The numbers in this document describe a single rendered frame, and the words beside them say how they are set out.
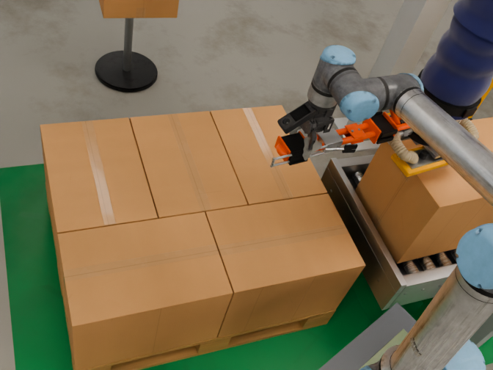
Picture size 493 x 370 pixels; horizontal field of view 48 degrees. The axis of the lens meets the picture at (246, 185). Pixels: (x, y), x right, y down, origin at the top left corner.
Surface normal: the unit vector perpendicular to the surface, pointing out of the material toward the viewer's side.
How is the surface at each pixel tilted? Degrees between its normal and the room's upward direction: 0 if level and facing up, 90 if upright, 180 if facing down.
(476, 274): 84
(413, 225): 90
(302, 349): 0
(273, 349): 0
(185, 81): 0
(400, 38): 90
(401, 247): 90
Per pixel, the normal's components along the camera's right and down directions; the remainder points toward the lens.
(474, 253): -0.89, 0.08
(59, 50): 0.20, -0.64
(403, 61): 0.32, 0.76
